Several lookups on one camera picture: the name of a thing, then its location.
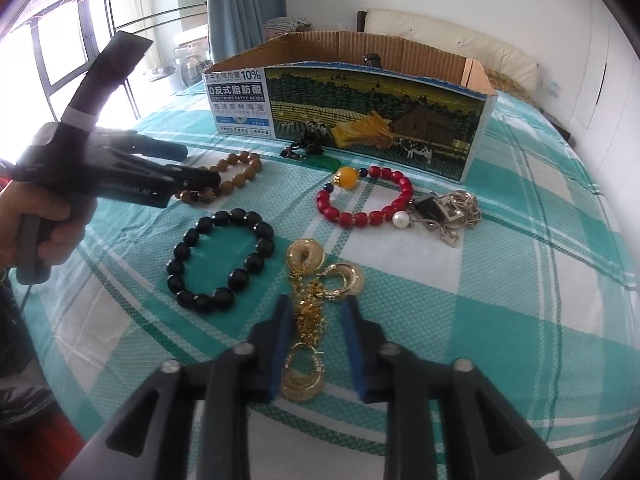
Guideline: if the printed cardboard box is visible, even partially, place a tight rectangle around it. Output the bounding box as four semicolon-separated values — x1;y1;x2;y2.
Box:
202;30;498;183

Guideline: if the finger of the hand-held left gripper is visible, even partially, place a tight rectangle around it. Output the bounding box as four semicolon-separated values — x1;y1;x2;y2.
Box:
117;156;222;193
102;129;189;162

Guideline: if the orange cloth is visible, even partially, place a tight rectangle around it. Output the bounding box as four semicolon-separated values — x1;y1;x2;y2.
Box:
45;400;101;480

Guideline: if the red bead bracelet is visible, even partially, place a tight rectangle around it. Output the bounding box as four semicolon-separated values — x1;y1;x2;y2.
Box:
316;164;415;231

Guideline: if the black window frame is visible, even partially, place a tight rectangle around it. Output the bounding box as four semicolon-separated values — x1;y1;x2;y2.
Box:
0;10;108;106

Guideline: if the pile of clothes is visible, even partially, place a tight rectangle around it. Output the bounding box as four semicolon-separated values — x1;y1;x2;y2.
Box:
263;16;311;41

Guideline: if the black cord green pendant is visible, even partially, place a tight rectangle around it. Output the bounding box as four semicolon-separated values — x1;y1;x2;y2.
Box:
280;130;346;176

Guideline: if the brown bead bracelet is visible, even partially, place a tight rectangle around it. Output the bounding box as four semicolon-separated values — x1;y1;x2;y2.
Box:
175;150;263;206

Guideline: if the dark wooden nightstand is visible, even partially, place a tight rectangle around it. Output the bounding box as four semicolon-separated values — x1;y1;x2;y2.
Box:
542;110;573;141

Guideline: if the person's left hand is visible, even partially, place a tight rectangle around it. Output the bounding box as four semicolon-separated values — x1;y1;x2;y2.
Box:
0;185;86;266

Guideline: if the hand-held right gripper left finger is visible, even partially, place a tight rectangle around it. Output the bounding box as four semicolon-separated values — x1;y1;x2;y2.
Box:
82;294;296;480

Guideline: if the white wardrobe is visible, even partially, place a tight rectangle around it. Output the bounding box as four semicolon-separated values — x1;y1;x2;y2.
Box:
545;0;640;161

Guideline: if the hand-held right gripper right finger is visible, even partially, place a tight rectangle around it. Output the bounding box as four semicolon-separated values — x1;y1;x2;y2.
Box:
342;296;576;480

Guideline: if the grey washing machine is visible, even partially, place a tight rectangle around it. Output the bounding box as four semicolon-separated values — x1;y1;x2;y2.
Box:
172;42;213;88

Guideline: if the black bead bracelet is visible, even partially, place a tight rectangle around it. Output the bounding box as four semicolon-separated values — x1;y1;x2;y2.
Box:
166;209;276;313

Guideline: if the silver chain jewelry tangle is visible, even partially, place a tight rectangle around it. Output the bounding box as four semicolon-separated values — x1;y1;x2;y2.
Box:
410;189;482;250

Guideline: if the gold chain jewelry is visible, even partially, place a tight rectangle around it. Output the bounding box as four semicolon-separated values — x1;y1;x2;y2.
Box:
281;237;367;403

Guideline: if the cream padded headboard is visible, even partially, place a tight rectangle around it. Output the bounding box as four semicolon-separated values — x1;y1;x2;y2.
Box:
362;8;541;92

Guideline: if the blue curtain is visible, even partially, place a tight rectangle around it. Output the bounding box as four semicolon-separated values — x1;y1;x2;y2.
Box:
206;0;287;63

